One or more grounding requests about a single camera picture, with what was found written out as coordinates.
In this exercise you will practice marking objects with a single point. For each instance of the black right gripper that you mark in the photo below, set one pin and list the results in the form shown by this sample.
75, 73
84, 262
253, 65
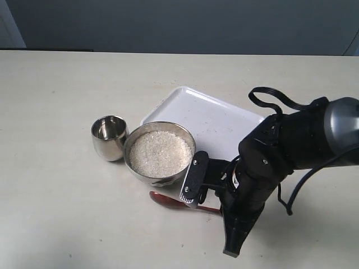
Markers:
244, 184

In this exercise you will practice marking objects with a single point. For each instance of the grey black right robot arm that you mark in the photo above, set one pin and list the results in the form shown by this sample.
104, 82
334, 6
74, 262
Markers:
319, 135

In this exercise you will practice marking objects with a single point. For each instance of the large steel rice bowl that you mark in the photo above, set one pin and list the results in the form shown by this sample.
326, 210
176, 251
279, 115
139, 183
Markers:
159, 153

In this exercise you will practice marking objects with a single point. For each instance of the small steel cup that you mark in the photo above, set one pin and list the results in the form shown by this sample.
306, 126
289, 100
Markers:
109, 134

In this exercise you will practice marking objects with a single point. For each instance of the white rectangular tray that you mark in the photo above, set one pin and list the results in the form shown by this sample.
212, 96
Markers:
217, 127

